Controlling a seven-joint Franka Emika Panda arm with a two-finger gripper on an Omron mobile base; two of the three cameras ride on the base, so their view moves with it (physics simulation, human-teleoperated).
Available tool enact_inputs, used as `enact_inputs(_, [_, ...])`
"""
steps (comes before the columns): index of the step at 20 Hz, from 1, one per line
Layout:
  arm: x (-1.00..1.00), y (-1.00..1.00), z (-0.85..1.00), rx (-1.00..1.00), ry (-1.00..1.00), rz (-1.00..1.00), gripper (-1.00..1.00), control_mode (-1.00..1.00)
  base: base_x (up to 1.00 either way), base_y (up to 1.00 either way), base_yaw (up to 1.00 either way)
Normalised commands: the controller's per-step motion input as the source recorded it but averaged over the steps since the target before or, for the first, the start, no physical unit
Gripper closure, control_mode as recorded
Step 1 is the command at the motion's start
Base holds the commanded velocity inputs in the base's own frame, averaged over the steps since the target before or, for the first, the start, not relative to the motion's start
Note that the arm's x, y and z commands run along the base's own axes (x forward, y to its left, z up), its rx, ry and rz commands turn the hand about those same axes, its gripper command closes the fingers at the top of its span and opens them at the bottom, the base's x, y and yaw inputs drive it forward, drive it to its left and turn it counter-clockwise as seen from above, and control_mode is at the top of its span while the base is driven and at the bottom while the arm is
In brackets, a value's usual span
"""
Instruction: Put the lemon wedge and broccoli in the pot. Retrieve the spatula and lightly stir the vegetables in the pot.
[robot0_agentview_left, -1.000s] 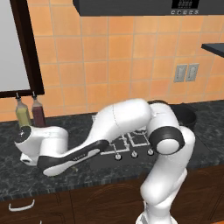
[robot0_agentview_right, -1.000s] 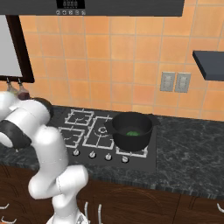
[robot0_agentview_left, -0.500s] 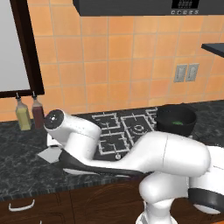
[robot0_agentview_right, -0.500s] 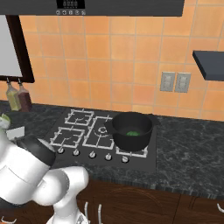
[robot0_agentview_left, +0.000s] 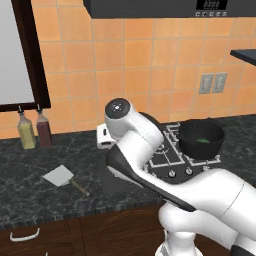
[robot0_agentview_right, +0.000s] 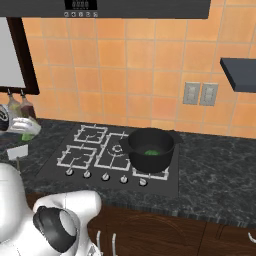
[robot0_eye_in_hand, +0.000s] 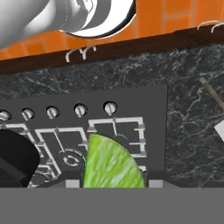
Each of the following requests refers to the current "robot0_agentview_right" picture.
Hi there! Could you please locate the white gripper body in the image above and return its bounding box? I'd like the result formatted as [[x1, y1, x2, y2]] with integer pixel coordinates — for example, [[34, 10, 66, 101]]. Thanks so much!
[[7, 116, 43, 136]]

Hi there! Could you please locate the white spatula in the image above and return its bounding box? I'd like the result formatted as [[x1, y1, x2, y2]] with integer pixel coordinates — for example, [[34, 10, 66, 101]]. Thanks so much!
[[6, 144, 30, 174]]

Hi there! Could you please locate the green broccoli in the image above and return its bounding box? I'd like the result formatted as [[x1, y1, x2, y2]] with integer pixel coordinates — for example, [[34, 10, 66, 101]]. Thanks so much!
[[143, 148, 161, 157]]

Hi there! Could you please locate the black cooking pot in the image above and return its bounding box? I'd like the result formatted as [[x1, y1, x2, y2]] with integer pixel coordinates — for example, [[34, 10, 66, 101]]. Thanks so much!
[[118, 127, 184, 174]]

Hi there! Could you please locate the dark brown sauce bottle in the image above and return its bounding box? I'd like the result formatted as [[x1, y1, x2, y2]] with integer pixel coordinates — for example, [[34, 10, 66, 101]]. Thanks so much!
[[19, 89, 37, 120]]

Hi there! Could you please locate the black gas hob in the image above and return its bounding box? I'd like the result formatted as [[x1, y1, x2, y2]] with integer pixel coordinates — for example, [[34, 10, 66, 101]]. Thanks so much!
[[35, 123, 181, 198]]

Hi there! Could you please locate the arched dark wood cupboard door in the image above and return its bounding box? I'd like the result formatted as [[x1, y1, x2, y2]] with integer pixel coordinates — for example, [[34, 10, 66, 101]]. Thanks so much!
[[105, 205, 208, 256]]

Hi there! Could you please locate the white-door wall cabinet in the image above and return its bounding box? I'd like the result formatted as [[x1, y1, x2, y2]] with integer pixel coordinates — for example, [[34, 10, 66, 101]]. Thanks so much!
[[0, 16, 41, 96]]

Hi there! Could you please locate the grey wall socket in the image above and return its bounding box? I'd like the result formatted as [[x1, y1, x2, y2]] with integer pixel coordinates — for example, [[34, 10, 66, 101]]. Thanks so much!
[[182, 81, 202, 106], [199, 82, 220, 107]]

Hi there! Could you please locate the dark grey wall shelf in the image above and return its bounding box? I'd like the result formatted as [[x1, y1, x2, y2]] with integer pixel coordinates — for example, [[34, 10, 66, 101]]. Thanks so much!
[[219, 57, 256, 94]]

